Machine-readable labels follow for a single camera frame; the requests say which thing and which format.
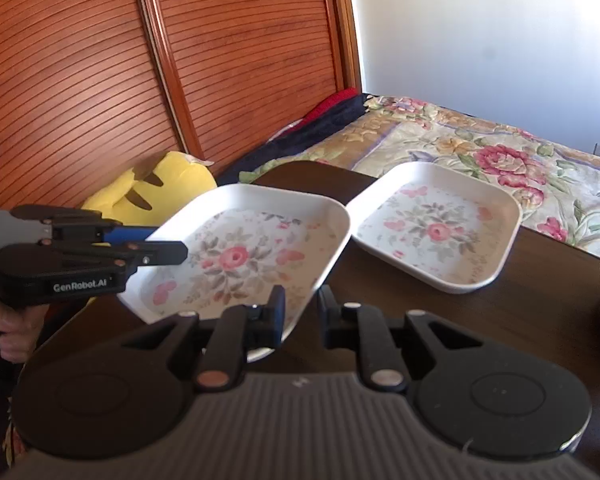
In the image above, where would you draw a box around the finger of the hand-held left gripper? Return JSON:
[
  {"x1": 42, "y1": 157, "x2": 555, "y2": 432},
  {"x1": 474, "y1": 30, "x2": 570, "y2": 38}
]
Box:
[
  {"x1": 60, "y1": 239, "x2": 189, "y2": 273},
  {"x1": 10, "y1": 204, "x2": 157, "y2": 247}
]

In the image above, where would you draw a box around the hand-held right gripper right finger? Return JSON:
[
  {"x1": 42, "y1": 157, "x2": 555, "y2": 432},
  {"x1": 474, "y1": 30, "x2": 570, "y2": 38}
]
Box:
[{"x1": 317, "y1": 285, "x2": 483, "y2": 393}]

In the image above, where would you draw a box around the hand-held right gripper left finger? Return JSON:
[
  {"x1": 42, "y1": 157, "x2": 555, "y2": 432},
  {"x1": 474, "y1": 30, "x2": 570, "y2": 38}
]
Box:
[{"x1": 121, "y1": 285, "x2": 287, "y2": 394}]

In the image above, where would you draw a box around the white floral square plate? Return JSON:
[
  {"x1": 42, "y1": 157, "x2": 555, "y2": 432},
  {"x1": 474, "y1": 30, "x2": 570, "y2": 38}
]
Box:
[
  {"x1": 346, "y1": 161, "x2": 523, "y2": 295},
  {"x1": 117, "y1": 183, "x2": 352, "y2": 365}
]

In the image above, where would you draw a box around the person's left hand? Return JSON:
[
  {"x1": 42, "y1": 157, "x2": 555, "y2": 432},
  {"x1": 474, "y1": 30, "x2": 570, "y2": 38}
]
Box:
[{"x1": 0, "y1": 291, "x2": 49, "y2": 364}]

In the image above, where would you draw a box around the yellow plush toy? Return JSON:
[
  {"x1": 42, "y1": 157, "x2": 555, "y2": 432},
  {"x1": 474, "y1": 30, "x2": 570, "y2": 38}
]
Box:
[{"x1": 80, "y1": 151, "x2": 218, "y2": 228}]

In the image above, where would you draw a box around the wooden slatted wardrobe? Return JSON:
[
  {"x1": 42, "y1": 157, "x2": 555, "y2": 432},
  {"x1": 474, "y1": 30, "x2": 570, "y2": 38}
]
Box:
[{"x1": 0, "y1": 0, "x2": 363, "y2": 211}]

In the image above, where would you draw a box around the floral bedsheet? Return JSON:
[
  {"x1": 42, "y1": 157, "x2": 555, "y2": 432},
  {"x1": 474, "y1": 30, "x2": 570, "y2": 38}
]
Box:
[{"x1": 240, "y1": 94, "x2": 600, "y2": 261}]

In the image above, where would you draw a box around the red knitted cloth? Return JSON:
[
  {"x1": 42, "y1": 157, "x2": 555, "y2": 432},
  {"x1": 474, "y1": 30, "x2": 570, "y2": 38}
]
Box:
[{"x1": 302, "y1": 87, "x2": 359, "y2": 126}]

